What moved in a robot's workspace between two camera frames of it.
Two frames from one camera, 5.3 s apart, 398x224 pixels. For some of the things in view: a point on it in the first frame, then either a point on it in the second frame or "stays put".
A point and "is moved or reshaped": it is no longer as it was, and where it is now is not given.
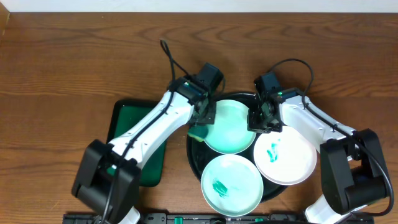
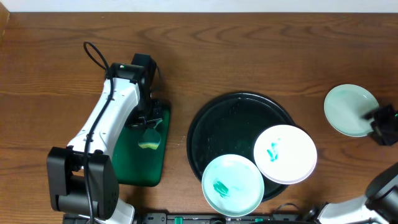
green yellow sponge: [198, 132] is moved or reshaped
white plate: [285, 158] stays put
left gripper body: [204, 116] -> [146, 121]
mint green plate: [230, 134] -> [344, 107]
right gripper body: [259, 121] -> [385, 124]
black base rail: [212, 218] stays put
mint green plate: [232, 185] stays put
